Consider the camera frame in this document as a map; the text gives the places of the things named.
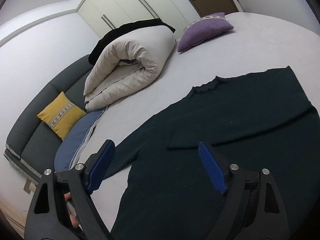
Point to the folded beige duvet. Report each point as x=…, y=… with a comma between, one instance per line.
x=127, y=65

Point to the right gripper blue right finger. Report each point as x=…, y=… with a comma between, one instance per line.
x=216, y=166

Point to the cream wardrobe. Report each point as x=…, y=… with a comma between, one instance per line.
x=105, y=15

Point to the black garment behind duvet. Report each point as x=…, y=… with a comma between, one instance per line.
x=120, y=31

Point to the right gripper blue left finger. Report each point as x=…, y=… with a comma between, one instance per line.
x=97, y=165

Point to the person's left hand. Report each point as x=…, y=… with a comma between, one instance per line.
x=71, y=210

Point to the white bed sheet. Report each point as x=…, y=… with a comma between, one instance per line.
x=257, y=44

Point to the blue pillow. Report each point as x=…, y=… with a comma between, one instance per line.
x=73, y=145

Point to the dark green sweater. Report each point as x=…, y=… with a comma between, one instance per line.
x=258, y=120

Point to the yellow cushion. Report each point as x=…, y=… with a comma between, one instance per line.
x=61, y=115

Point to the grey padded headboard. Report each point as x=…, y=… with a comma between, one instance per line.
x=33, y=141

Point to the purple cushion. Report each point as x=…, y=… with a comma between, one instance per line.
x=203, y=29

